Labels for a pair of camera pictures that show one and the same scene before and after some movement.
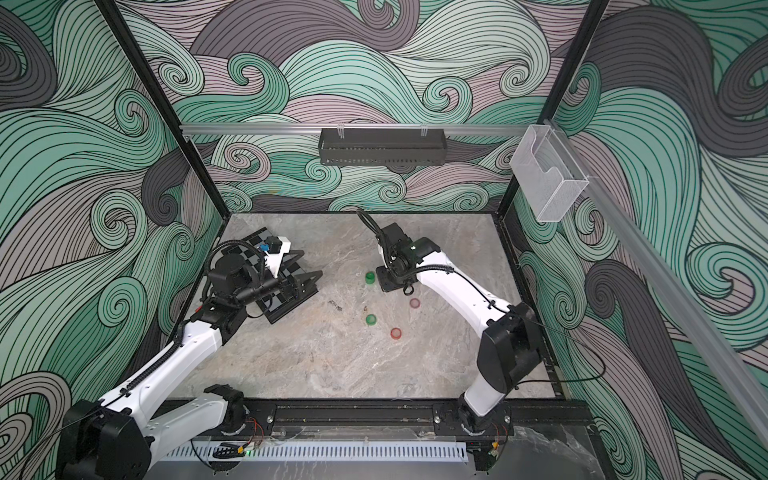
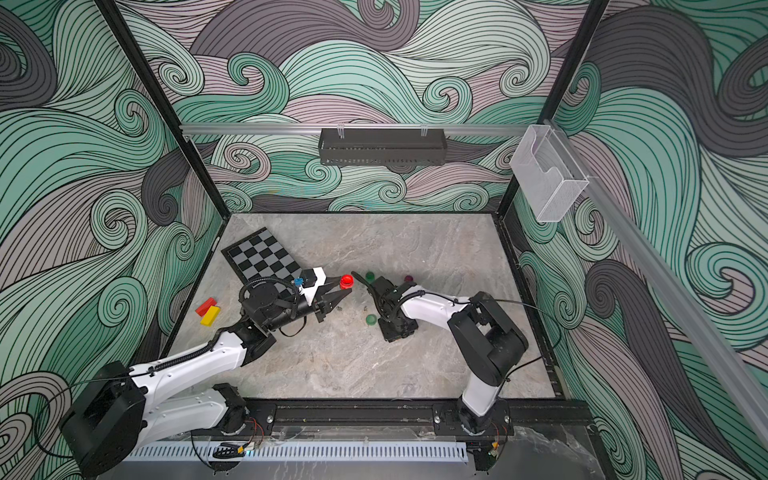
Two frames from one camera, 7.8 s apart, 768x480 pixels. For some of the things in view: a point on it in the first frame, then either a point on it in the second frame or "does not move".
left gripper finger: [291, 256] → [329, 284]
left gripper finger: [304, 285] → [329, 302]
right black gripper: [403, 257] → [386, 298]
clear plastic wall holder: [546, 172] does not move
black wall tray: [384, 147] does not move
